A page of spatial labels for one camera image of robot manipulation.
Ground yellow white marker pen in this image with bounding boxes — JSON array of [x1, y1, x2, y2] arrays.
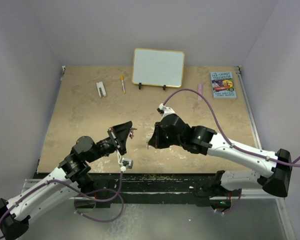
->
[[120, 75, 126, 94]]

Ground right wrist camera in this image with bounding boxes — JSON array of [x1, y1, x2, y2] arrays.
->
[[156, 103, 175, 119]]

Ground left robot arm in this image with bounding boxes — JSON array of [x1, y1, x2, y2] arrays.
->
[[0, 121, 134, 240]]

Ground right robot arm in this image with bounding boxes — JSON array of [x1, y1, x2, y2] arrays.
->
[[148, 113, 292, 198]]

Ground blue paperback book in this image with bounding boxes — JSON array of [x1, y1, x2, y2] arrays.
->
[[210, 71, 237, 99]]

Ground white eraser block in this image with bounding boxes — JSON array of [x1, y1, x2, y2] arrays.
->
[[96, 81, 107, 98]]

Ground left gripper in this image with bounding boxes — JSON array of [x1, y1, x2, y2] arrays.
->
[[86, 120, 132, 163]]

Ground small whiteboard on stand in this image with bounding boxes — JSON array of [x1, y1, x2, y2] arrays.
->
[[131, 48, 186, 89]]

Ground purple cable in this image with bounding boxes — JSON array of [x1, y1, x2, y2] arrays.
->
[[0, 169, 126, 238], [162, 88, 300, 216]]

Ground pink highlighter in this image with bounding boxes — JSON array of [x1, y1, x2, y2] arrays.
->
[[197, 83, 203, 101]]

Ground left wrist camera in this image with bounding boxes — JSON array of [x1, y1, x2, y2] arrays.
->
[[116, 150, 134, 173]]

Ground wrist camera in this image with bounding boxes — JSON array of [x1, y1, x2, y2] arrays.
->
[[156, 103, 175, 119], [116, 150, 134, 173]]

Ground keyring with tagged keys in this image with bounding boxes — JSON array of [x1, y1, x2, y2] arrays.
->
[[128, 127, 137, 139]]

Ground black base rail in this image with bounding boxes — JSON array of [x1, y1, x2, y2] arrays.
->
[[36, 171, 242, 210]]

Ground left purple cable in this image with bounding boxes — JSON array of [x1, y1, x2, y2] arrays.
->
[[0, 169, 126, 238]]

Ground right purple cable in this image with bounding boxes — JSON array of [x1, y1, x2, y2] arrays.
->
[[162, 88, 300, 216]]

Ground aluminium frame rail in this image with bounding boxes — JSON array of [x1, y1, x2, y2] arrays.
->
[[234, 66, 292, 198]]

